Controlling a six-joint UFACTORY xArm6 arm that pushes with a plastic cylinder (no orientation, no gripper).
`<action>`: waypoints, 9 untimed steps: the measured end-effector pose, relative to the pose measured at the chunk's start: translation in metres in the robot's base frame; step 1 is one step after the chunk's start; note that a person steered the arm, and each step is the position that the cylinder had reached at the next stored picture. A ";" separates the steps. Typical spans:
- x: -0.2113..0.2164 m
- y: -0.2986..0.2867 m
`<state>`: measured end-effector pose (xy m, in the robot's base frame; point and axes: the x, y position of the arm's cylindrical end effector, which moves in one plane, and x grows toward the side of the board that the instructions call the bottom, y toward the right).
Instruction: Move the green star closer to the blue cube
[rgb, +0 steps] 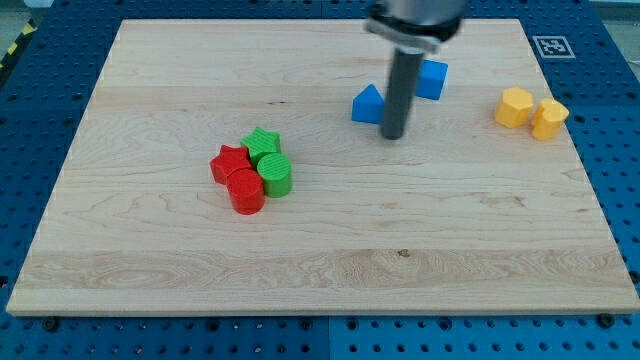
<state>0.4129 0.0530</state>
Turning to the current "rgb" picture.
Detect light wooden board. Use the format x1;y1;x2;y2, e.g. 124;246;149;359
7;19;639;317

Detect green cylinder block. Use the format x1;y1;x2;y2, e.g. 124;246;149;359
257;153;292;198

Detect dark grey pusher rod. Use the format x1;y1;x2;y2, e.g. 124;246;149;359
380;46;424;140

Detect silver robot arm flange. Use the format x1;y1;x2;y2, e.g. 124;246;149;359
364;0;469;54

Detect white fiducial marker tag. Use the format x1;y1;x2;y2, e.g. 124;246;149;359
533;35;575;59

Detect blue triangle block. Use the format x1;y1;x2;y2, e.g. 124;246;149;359
351;84;384;124

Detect red cylinder block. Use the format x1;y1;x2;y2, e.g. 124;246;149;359
226;169;265;215

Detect blue cube block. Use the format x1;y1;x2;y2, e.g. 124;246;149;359
416;60;448;100

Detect red star block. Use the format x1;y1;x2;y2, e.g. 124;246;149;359
209;145;253;185

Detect yellow hexagon block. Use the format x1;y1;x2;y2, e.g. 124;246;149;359
494;87;534;128

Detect green star block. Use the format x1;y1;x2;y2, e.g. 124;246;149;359
240;127;281;167

